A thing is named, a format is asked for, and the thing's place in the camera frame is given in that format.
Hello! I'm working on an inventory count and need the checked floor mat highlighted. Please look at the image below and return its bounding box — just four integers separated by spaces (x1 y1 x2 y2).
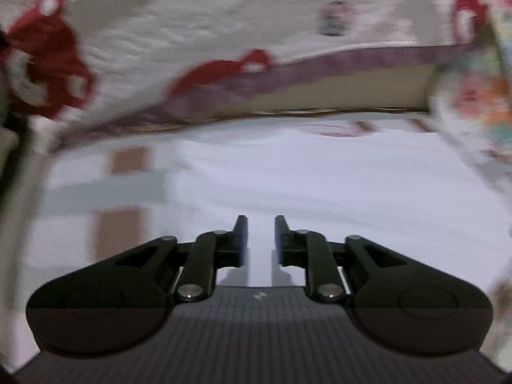
0 112 512 373

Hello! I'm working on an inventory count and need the white quilt with red bears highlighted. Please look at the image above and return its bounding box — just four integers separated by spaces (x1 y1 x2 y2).
0 0 497 153

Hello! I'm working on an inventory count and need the white long-sleeved shirt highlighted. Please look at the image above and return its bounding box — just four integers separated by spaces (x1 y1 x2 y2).
164 122 512 289

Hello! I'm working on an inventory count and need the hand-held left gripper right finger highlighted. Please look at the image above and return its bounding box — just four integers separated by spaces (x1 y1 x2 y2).
274 215 408 305

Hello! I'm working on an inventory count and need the floral blanket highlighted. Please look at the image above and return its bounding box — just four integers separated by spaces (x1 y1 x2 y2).
427 0 512 209

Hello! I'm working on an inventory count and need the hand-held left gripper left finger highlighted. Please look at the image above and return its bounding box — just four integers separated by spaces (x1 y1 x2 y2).
115 215 249 303

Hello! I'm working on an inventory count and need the beige bed base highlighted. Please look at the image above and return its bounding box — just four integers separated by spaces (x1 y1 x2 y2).
152 64 441 133

